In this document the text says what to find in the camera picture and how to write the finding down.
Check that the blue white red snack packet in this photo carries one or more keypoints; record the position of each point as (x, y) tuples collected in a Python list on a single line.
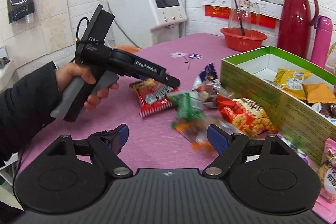
[(208, 73)]

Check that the green candy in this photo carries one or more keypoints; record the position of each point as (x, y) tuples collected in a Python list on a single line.
[(187, 107)]

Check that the white appliance with screen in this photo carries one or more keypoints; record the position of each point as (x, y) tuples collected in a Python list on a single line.
[(131, 16)]

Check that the red checked snack packet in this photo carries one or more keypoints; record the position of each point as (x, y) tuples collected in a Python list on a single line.
[(152, 100)]

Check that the clear glass jar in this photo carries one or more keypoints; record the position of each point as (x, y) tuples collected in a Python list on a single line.
[(249, 16)]

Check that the clear packet with orange ends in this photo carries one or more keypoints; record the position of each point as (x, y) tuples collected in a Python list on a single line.
[(193, 132)]

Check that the orange plastic basin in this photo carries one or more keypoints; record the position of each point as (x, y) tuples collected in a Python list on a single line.
[(128, 49)]

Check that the orange snack packet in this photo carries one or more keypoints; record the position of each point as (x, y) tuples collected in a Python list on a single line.
[(319, 92)]

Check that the person's left forearm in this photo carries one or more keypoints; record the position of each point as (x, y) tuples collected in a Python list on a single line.
[(23, 108)]

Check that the pink snack packet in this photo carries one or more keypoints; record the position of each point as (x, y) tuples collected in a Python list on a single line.
[(329, 161)]

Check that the black spoon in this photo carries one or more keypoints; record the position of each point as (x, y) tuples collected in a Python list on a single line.
[(240, 22)]

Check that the yellow snack packet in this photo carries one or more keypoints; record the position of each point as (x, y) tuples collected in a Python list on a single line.
[(284, 77)]

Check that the red thermos jug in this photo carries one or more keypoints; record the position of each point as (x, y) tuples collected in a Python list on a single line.
[(294, 24)]

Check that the red biscuit snack packet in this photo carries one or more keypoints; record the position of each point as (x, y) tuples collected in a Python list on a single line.
[(236, 113)]

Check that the clear brown candy packet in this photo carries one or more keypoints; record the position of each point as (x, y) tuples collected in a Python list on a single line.
[(210, 100)]

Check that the pink thermos bottle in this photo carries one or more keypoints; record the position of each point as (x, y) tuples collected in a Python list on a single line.
[(321, 43)]

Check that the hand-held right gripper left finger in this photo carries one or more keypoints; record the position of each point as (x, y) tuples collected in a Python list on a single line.
[(122, 134)]

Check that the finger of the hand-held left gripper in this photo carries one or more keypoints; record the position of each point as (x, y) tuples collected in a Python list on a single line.
[(139, 77), (172, 81)]

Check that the person's left hand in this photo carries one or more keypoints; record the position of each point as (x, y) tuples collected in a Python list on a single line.
[(71, 73)]

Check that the green cardboard box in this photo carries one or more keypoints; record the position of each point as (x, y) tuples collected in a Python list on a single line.
[(262, 98)]

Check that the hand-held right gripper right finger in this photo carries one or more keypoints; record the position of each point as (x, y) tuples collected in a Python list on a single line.
[(219, 138)]

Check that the red plastic basin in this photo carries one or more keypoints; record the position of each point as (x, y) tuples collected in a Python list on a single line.
[(244, 43)]

